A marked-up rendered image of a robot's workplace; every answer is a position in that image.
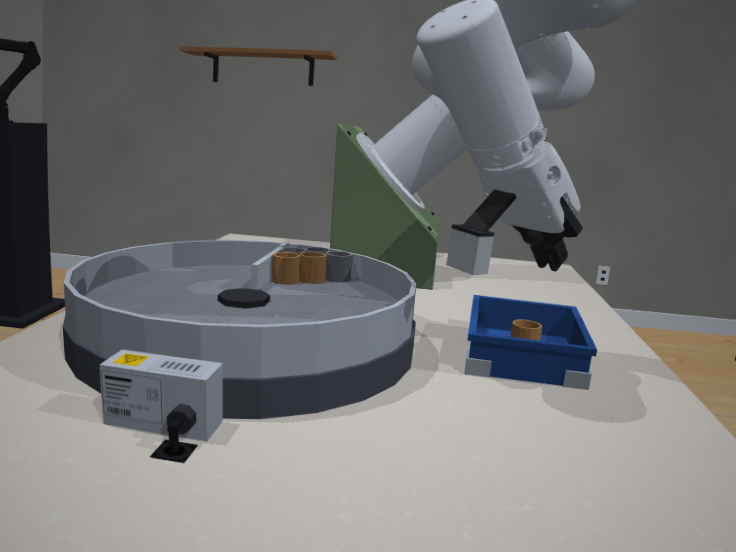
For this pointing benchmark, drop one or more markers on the blue open-top crate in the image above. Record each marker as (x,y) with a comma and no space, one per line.
(529,360)

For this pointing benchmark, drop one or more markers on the bronze bushing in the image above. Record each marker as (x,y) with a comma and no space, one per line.
(532,331)
(312,267)
(286,268)

